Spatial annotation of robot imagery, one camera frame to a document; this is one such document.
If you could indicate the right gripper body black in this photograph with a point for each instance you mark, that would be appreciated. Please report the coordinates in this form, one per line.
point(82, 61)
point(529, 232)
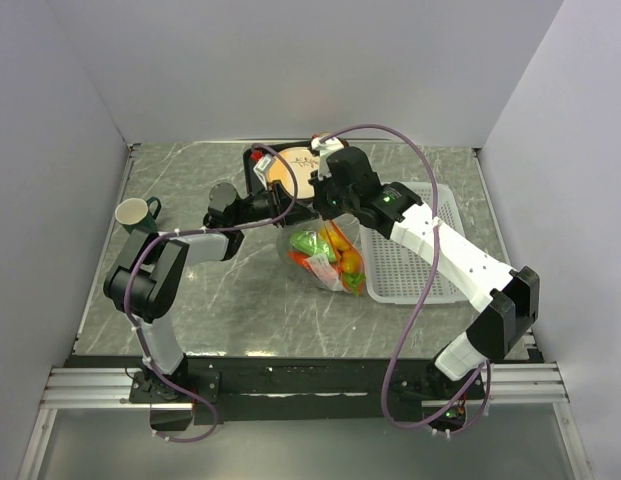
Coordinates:
point(330, 201)

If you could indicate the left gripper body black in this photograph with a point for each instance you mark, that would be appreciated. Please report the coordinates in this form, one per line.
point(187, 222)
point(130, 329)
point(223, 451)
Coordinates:
point(278, 210)

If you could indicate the green cucumber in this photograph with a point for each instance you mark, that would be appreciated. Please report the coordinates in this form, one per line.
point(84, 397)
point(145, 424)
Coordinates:
point(311, 244)

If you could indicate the clear zip bag orange zipper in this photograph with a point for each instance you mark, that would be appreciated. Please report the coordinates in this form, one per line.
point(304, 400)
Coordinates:
point(329, 231)

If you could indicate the yellow pear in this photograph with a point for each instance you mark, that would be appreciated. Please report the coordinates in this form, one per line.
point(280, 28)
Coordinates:
point(350, 262)

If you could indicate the orange carrot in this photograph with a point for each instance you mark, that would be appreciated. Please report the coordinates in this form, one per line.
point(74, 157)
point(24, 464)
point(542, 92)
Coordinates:
point(316, 266)

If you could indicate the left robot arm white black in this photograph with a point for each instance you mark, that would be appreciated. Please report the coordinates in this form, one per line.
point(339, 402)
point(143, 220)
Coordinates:
point(144, 280)

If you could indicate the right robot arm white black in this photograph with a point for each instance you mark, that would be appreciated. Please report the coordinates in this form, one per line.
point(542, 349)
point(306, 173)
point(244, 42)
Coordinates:
point(505, 299)

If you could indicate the black serving tray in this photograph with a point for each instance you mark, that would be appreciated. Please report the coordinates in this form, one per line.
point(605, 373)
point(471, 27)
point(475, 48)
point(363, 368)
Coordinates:
point(250, 159)

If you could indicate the cream orange plate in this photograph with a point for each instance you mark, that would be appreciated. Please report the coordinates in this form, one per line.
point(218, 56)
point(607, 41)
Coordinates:
point(302, 163)

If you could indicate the white plastic basket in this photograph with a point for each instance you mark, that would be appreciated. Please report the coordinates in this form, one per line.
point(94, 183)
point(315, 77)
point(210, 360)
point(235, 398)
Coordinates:
point(395, 274)

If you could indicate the green mug white inside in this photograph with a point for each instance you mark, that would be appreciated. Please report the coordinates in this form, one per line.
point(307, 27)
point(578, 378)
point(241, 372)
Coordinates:
point(137, 213)

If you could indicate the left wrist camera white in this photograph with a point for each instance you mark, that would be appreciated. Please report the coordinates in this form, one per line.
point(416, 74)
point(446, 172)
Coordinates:
point(262, 163)

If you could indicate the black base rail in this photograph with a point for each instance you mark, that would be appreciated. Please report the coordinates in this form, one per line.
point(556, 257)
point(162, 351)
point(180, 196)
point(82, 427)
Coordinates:
point(270, 388)

